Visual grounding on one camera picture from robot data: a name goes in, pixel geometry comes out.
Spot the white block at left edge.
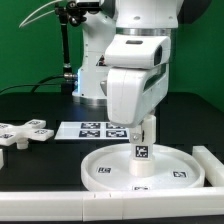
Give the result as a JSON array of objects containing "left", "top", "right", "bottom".
[{"left": 0, "top": 149, "right": 4, "bottom": 170}]

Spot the white front fence bar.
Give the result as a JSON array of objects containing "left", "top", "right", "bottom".
[{"left": 0, "top": 187, "right": 224, "bottom": 221}]

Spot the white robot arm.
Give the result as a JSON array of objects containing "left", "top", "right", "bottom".
[{"left": 75, "top": 0, "right": 212, "bottom": 145}]

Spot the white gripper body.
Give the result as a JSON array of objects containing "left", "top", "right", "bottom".
[{"left": 107, "top": 64, "right": 169, "bottom": 128}]

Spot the white right fence bar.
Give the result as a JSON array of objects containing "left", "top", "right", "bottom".
[{"left": 192, "top": 146, "right": 224, "bottom": 187}]

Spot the white cross-shaped table base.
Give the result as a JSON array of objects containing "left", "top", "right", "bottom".
[{"left": 0, "top": 119, "right": 54, "bottom": 150}]

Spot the white cable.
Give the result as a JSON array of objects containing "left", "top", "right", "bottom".
[{"left": 18, "top": 0, "right": 68, "bottom": 29}]

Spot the white round table top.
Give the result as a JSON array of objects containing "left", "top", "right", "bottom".
[{"left": 81, "top": 143, "right": 205, "bottom": 191}]

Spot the black cable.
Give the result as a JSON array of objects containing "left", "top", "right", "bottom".
[{"left": 0, "top": 74, "right": 78, "bottom": 96}]

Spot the white fence bar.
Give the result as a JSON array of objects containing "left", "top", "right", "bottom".
[
  {"left": 192, "top": 146, "right": 224, "bottom": 187},
  {"left": 0, "top": 187, "right": 224, "bottom": 221}
]

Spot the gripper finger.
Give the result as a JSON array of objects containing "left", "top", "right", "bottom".
[{"left": 129, "top": 126, "right": 143, "bottom": 144}]

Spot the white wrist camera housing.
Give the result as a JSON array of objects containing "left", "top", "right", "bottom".
[{"left": 105, "top": 35, "right": 171, "bottom": 69}]

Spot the white marker sheet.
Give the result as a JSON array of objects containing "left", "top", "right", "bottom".
[{"left": 55, "top": 122, "right": 129, "bottom": 140}]

